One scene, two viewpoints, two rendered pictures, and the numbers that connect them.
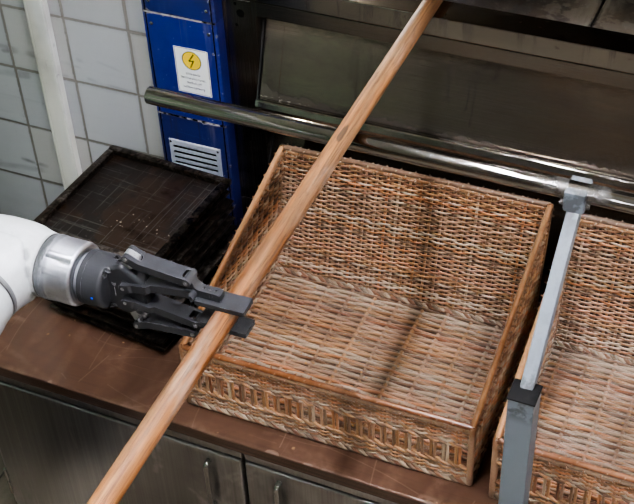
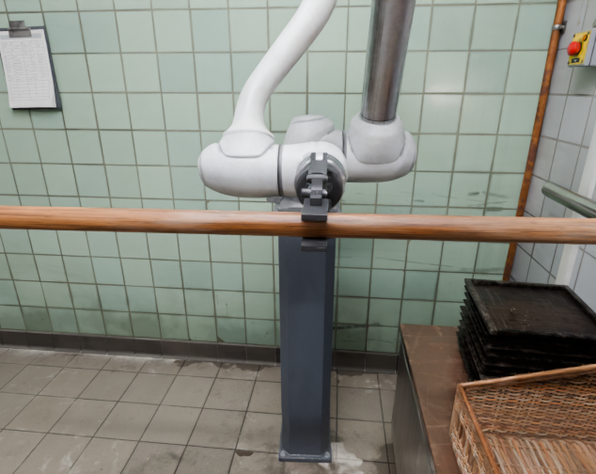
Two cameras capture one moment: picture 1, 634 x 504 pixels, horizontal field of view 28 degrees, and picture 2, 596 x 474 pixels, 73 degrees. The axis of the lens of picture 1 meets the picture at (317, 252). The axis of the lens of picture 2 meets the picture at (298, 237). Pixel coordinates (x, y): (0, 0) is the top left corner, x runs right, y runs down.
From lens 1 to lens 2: 1.42 m
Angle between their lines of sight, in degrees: 62
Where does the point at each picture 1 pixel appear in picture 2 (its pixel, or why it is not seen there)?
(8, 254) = (299, 149)
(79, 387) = (415, 374)
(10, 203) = not seen: hidden behind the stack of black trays
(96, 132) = (579, 291)
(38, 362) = (418, 351)
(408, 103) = not seen: outside the picture
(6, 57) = not seen: hidden behind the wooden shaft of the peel
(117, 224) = (510, 308)
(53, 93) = (567, 253)
